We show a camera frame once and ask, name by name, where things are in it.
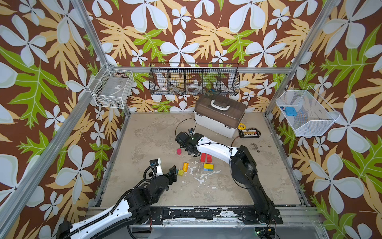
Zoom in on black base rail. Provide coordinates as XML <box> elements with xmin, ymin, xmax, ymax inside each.
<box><xmin>150</xmin><ymin>206</ymin><xmax>284</xmax><ymax>225</ymax></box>

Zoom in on yellow tape measure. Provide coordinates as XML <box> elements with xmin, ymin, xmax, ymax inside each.
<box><xmin>237</xmin><ymin>123</ymin><xmax>246</xmax><ymax>130</ymax></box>

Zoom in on aluminium frame post left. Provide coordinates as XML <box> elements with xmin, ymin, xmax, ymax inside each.
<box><xmin>71</xmin><ymin>1</ymin><xmax>131</xmax><ymax>117</ymax></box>

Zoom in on white toolbox brown lid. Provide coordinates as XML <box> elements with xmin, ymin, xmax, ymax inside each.
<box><xmin>194</xmin><ymin>95</ymin><xmax>246</xmax><ymax>138</ymax></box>

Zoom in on white wire basket left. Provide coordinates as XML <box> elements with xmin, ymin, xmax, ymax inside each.
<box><xmin>90</xmin><ymin>68</ymin><xmax>134</xmax><ymax>109</ymax></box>

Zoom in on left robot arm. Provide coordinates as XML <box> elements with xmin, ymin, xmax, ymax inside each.
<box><xmin>56</xmin><ymin>165</ymin><xmax>177</xmax><ymax>239</ymax></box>

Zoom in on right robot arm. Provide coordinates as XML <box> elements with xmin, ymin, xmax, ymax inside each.
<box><xmin>175</xmin><ymin>131</ymin><xmax>283</xmax><ymax>225</ymax></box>

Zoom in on white wire basket right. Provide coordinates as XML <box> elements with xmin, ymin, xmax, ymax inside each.
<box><xmin>276</xmin><ymin>87</ymin><xmax>340</xmax><ymax>137</ymax></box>

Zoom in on white wire basket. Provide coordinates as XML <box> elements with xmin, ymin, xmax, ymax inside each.
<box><xmin>276</xmin><ymin>87</ymin><xmax>340</xmax><ymax>137</ymax></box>
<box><xmin>90</xmin><ymin>68</ymin><xmax>134</xmax><ymax>109</ymax></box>

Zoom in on aluminium frame post right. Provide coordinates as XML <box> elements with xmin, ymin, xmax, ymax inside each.
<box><xmin>265</xmin><ymin>0</ymin><xmax>338</xmax><ymax>116</ymax></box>

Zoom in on orange supermarket block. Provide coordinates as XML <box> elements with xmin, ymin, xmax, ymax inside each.
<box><xmin>182</xmin><ymin>162</ymin><xmax>189</xmax><ymax>172</ymax></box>

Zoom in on blue object in basket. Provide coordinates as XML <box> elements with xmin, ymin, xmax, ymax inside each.
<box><xmin>284</xmin><ymin>107</ymin><xmax>297</xmax><ymax>117</ymax></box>

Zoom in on black wire basket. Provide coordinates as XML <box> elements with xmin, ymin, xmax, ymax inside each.
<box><xmin>148</xmin><ymin>62</ymin><xmax>240</xmax><ymax>96</ymax></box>

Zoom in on red rectangular block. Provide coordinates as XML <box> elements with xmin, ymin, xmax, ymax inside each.
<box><xmin>200</xmin><ymin>153</ymin><xmax>207</xmax><ymax>163</ymax></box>

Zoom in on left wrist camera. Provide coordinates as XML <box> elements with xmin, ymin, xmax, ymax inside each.
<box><xmin>149</xmin><ymin>158</ymin><xmax>163</xmax><ymax>179</ymax></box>

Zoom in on aluminium frame post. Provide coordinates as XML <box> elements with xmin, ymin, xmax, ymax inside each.
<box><xmin>71</xmin><ymin>1</ymin><xmax>131</xmax><ymax>117</ymax></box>
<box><xmin>265</xmin><ymin>0</ymin><xmax>338</xmax><ymax>116</ymax></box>

